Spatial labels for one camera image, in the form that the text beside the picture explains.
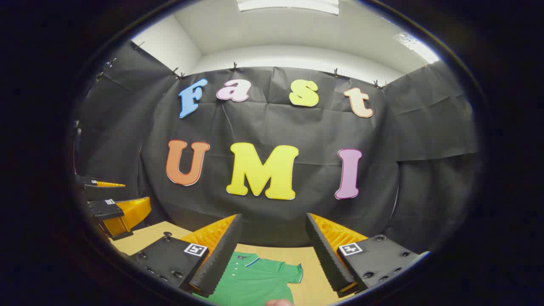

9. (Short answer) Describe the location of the green T-shirt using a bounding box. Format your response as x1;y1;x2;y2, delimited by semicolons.
195;252;303;306

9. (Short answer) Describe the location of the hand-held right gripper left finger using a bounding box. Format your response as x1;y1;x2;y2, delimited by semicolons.
130;214;243;298

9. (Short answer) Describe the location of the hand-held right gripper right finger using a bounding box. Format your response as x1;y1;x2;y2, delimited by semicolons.
305;212;431;298

